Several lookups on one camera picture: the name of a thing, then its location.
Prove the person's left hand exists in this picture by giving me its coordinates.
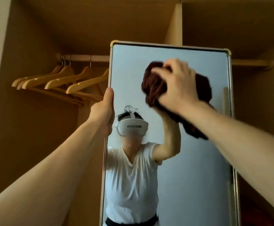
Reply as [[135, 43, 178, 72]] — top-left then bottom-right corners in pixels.
[[88, 87, 115, 137]]

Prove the person's right hand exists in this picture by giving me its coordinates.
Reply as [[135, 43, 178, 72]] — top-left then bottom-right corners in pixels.
[[151, 58, 202, 116]]

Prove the dark red cloth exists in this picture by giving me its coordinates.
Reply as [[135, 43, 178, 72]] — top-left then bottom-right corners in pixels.
[[141, 61, 216, 140]]

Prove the gold framed mirror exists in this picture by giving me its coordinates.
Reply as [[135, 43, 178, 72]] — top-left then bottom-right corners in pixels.
[[99, 40, 241, 226]]

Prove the person's right forearm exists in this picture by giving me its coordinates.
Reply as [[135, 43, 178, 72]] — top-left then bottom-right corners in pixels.
[[186, 101, 274, 221]]

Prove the person's left forearm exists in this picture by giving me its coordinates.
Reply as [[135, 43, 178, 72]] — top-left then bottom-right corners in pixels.
[[0, 119, 104, 226]]

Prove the wooden clothes hanger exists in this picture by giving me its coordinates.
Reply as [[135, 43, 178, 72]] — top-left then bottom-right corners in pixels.
[[22, 56, 74, 90], [44, 56, 93, 90], [12, 56, 62, 88], [66, 68, 110, 102]]

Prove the wooden clothes rod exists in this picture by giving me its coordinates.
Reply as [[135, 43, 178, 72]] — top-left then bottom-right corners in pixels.
[[56, 54, 110, 63], [231, 59, 274, 67]]

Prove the brown wooden wardrobe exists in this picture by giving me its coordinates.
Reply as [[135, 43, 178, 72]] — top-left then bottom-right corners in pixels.
[[0, 0, 274, 226]]

